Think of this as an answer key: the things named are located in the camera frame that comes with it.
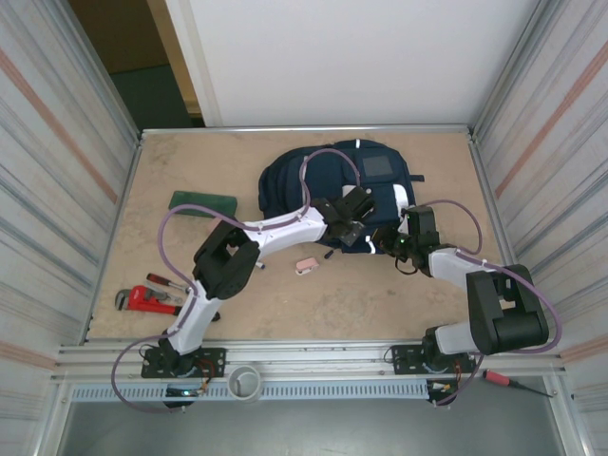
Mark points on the red pipe wrench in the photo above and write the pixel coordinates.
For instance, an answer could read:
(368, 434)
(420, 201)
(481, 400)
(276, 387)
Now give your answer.
(142, 299)

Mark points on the dark green pencil case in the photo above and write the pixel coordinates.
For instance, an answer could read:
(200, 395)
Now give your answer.
(204, 202)

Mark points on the thin aluminium frame rail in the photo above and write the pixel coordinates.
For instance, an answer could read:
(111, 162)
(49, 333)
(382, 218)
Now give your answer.
(214, 129)

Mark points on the navy blue backpack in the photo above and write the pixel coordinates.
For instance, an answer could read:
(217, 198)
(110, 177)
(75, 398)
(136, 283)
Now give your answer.
(285, 190)

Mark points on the small pink white stapler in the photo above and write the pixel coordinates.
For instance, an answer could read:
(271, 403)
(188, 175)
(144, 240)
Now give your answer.
(306, 263)

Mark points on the chrome spanner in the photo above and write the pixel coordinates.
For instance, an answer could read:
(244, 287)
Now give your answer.
(164, 294)

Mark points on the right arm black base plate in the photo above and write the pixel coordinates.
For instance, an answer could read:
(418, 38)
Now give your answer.
(404, 358)

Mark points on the grey plastic pipe fitting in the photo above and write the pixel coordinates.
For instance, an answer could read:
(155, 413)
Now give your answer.
(244, 396)

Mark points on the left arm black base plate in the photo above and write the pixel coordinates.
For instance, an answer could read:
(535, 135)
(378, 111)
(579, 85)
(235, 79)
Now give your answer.
(214, 361)

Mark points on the wide aluminium extrusion rail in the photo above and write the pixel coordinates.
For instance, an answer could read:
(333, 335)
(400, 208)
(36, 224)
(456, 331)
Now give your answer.
(309, 356)

